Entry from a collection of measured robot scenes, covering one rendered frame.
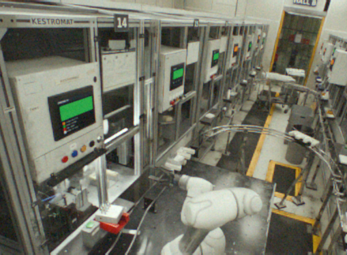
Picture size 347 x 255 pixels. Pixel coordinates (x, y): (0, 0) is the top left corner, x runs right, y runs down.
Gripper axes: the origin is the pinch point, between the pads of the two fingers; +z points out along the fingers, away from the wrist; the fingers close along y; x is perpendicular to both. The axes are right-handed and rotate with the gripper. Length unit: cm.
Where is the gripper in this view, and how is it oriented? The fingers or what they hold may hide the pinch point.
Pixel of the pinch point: (153, 172)
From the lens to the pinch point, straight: 177.4
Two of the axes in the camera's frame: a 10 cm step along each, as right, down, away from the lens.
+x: -2.8, 4.0, -8.7
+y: 1.4, -8.8, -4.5
